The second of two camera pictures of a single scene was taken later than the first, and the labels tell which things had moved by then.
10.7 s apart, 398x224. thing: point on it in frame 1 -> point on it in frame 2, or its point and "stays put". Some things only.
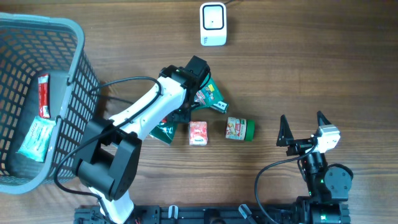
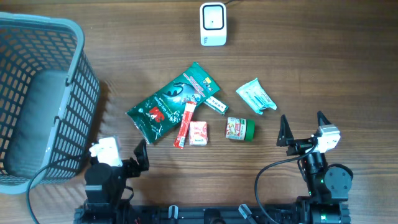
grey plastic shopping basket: [49, 91] stays put
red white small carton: [198, 133] stays put
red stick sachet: [43, 97] -> [180, 140]
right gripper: [286, 138] stays put
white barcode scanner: [213, 24] stays put
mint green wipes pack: [37, 142] -> [254, 94]
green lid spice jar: [240, 129] stays put
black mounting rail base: [220, 214] stays put
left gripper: [185, 117] -> [134, 168]
